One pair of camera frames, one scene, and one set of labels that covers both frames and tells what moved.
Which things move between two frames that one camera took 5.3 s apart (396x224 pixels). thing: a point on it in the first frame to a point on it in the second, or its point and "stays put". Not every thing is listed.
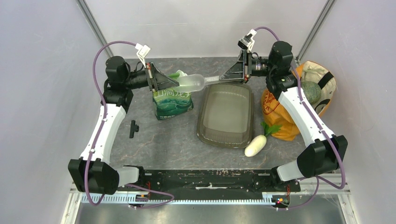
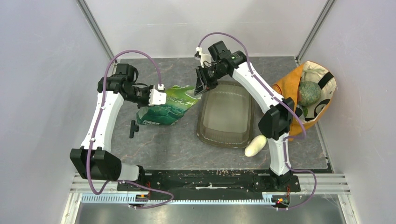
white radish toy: (258, 143) stays put
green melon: (312, 91) stays put
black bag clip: (134, 128) stays put
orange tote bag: (275, 113) stays put
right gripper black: (241, 71) to (203, 83)
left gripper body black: (138, 80) to (141, 95)
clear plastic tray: (226, 115) stays put
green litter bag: (180, 73) to (179, 98)
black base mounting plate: (211, 181) stays put
